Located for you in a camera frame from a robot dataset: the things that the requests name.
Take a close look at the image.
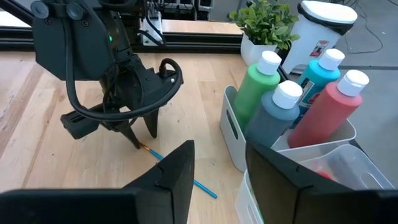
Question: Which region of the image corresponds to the white pedal trash can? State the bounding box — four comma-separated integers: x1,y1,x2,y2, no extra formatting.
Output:
280,0,359,75

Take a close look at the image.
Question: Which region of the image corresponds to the green plant in white pot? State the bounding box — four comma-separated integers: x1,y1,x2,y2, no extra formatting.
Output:
228,0,301,67

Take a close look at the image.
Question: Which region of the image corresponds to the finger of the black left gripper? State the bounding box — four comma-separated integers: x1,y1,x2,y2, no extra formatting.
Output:
119,123,143,151
142,108,160,140

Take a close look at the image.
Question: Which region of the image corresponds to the grey opaque plastic bin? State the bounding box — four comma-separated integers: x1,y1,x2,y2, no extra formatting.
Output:
218,84,358,174

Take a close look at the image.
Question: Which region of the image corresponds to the green paint bottle white cap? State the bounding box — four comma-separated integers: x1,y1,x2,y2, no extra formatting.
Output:
233,50,283,133

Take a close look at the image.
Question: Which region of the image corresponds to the dark grey paint bottle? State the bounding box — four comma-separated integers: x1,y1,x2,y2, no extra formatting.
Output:
244,80,304,149

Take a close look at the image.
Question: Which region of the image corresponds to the clear plastic bin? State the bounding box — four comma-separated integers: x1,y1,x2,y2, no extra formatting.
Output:
234,143,396,224

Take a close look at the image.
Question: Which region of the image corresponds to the teal paint bottle white cap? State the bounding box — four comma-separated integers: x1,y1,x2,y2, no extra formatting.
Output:
294,47,346,122

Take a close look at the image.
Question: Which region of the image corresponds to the blue paintbrush gold ferrule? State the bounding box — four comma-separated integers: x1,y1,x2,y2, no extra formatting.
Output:
139,142,219,200

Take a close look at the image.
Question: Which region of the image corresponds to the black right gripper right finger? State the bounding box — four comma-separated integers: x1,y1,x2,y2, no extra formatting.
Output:
245,140,348,224

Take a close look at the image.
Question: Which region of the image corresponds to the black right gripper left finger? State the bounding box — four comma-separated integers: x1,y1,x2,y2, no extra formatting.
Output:
122,139,196,224

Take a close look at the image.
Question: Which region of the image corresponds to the red paint bottle white cap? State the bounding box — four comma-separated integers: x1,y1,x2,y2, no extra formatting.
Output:
287,68,371,149

